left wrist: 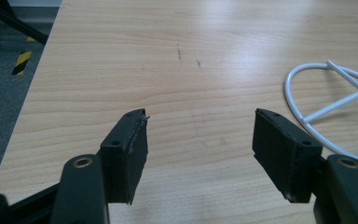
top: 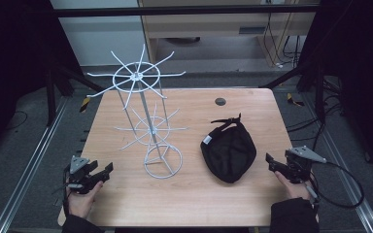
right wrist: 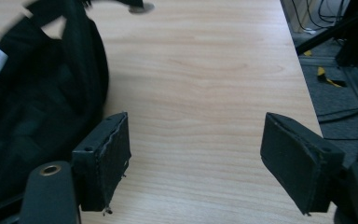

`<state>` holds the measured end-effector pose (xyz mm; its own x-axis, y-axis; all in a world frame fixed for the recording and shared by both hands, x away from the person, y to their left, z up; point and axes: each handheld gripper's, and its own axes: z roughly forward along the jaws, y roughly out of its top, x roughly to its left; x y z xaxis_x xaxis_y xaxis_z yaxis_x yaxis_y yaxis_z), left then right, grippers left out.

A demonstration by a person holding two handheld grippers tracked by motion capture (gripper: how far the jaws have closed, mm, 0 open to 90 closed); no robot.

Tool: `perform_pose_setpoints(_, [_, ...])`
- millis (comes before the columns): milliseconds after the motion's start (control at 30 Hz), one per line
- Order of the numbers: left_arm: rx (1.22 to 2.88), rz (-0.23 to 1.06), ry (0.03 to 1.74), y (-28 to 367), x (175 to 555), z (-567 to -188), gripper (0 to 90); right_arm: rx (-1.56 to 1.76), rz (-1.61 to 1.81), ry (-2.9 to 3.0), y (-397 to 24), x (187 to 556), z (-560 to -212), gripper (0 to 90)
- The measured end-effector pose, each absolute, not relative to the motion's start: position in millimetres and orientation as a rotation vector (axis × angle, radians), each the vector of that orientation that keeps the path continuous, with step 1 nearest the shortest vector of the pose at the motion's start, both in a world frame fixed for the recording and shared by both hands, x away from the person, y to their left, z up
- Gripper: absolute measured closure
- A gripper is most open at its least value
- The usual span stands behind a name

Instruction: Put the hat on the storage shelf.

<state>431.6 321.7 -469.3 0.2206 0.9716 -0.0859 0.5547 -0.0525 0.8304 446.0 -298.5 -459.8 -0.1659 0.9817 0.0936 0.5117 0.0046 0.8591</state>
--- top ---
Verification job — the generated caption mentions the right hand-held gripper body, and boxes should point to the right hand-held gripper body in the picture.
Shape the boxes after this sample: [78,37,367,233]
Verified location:
[284,145,327,184]

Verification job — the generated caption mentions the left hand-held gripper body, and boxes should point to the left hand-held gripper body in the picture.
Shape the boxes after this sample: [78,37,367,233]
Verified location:
[65,155,95,195]

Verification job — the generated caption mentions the black cap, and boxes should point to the black cap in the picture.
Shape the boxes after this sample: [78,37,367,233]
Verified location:
[200,113,257,184]

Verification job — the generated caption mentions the white wire display rack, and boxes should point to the white wire display rack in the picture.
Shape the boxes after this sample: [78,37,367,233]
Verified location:
[86,43,189,180]

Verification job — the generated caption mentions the person's right hand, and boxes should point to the person's right hand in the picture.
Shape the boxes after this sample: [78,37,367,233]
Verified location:
[274,170,313,201]

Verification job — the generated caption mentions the person's left hand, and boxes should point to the person's left hand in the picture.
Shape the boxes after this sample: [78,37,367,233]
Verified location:
[66,180,105,220]

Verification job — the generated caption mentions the yellow black striped tape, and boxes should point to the yellow black striped tape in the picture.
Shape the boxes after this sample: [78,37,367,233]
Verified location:
[79,96,92,114]
[286,92,306,108]

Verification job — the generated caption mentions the black metal stand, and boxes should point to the black metal stand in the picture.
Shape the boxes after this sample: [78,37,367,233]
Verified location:
[44,60,106,128]
[257,59,327,124]

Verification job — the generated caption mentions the black curtain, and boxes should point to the black curtain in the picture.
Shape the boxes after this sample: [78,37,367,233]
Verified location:
[296,0,373,179]
[0,0,85,163]

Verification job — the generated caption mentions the white cabinet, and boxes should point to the white cabinet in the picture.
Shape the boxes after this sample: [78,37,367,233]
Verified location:
[49,0,151,68]

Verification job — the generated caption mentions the light wooden desk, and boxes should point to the light wooden desk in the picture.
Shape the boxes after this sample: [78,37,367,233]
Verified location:
[137,0,321,68]

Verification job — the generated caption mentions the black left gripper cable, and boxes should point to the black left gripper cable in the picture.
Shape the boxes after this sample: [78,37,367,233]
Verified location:
[62,164,72,218]

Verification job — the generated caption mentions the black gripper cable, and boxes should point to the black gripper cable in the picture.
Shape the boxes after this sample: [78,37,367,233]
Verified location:
[309,160,366,210]
[62,164,72,218]

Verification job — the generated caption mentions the aluminium floor rail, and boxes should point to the aluminium floor rail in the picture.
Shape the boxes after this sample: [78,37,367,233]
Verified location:
[0,96,70,233]
[299,91,373,233]

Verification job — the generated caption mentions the black floor cables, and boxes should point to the black floor cables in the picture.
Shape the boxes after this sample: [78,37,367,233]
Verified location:
[286,77,344,143]

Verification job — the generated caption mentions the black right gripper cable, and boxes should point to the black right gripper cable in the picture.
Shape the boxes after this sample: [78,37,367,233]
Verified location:
[309,160,366,210]

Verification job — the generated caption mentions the thin black floor cable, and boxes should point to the thin black floor cable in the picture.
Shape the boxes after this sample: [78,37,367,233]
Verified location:
[5,110,29,131]

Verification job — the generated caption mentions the hanging black cables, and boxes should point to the hanging black cables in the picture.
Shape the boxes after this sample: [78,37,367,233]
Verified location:
[262,12,303,69]

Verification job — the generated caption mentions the black horizontal frame bar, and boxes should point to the black horizontal frame bar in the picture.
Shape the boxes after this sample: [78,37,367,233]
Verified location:
[51,4,321,17]

